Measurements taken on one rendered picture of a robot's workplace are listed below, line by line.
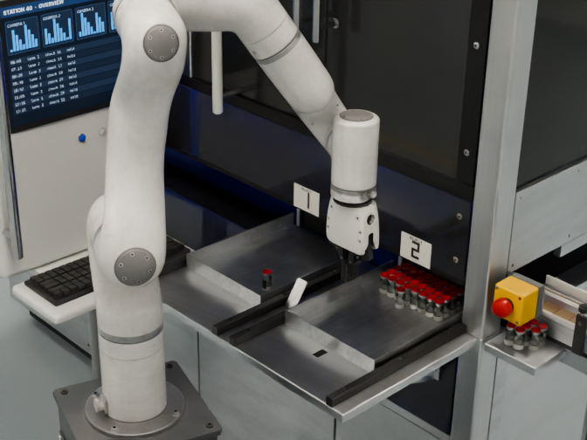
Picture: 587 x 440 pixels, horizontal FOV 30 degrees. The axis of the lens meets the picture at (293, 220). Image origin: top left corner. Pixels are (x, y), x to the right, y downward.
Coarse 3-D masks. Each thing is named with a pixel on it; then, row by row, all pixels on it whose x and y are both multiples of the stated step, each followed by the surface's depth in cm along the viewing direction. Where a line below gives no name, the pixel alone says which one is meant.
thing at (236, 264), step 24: (288, 216) 275; (240, 240) 266; (264, 240) 269; (288, 240) 269; (312, 240) 269; (192, 264) 254; (216, 264) 258; (240, 264) 258; (264, 264) 258; (288, 264) 258; (312, 264) 258; (336, 264) 253; (240, 288) 243; (288, 288) 244
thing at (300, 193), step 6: (294, 186) 259; (300, 186) 258; (294, 192) 260; (300, 192) 258; (306, 192) 257; (312, 192) 255; (294, 198) 261; (300, 198) 259; (306, 198) 258; (312, 198) 256; (318, 198) 254; (294, 204) 262; (300, 204) 260; (306, 204) 258; (312, 204) 257; (318, 204) 255; (306, 210) 259; (312, 210) 257; (318, 210) 256; (318, 216) 256
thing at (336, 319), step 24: (384, 264) 252; (336, 288) 242; (360, 288) 248; (288, 312) 232; (312, 312) 239; (336, 312) 239; (360, 312) 239; (384, 312) 239; (408, 312) 239; (456, 312) 240; (312, 336) 229; (336, 336) 230; (360, 336) 230; (384, 336) 230; (408, 336) 230; (432, 336) 228; (360, 360) 219; (384, 360) 219
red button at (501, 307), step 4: (496, 300) 219; (500, 300) 218; (504, 300) 218; (496, 304) 218; (500, 304) 218; (504, 304) 218; (508, 304) 218; (492, 308) 220; (496, 308) 219; (500, 308) 218; (504, 308) 217; (508, 308) 218; (512, 308) 218; (496, 312) 219; (500, 312) 218; (504, 312) 218; (508, 312) 218; (500, 316) 219; (504, 316) 218
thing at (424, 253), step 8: (408, 240) 237; (416, 240) 235; (400, 248) 239; (408, 248) 237; (416, 248) 235; (424, 248) 234; (408, 256) 238; (416, 256) 236; (424, 256) 234; (424, 264) 235
